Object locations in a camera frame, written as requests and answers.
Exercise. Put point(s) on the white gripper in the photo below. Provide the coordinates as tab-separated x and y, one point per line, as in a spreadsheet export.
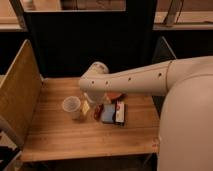
93	99

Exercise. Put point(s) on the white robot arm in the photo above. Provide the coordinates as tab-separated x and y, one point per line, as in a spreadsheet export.
182	90

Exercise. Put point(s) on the translucent ceramic cup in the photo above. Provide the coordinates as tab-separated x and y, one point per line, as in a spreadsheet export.
72	105

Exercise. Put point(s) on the orange bowl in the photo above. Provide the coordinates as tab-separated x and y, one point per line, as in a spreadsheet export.
113	96

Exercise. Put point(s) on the white red box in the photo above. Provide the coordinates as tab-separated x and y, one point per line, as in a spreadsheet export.
120	112

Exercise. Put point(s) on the left wooden side panel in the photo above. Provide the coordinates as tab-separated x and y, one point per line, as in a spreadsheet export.
19	92

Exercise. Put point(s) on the black back panel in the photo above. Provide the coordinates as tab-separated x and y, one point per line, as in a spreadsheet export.
67	43

